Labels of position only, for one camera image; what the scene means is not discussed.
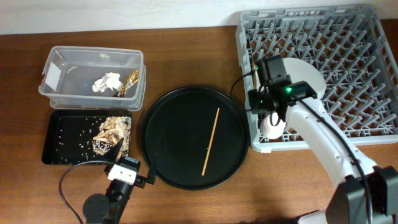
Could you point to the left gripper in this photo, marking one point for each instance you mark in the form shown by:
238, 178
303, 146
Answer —
140, 181

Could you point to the grey plate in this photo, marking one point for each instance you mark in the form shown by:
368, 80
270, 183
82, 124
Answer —
300, 70

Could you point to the food scraps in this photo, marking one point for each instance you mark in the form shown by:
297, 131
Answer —
110, 132

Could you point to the pink cup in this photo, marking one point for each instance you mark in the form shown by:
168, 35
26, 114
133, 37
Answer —
272, 127

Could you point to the gold snack wrapper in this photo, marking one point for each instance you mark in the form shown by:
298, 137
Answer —
130, 80

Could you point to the white tissue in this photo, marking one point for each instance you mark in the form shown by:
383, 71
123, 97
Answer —
108, 81

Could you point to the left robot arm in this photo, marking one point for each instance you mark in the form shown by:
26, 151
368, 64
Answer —
108, 207

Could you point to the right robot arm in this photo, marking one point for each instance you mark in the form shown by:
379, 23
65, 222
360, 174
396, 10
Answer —
289, 91

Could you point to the grey dishwasher rack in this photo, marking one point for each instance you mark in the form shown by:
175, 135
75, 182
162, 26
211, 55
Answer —
348, 46

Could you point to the black rectangular tray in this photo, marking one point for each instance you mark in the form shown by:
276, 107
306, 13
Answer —
70, 134

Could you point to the round black tray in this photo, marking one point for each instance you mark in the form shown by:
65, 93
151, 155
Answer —
178, 126

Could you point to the clear plastic bin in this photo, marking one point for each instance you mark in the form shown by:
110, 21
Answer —
70, 72

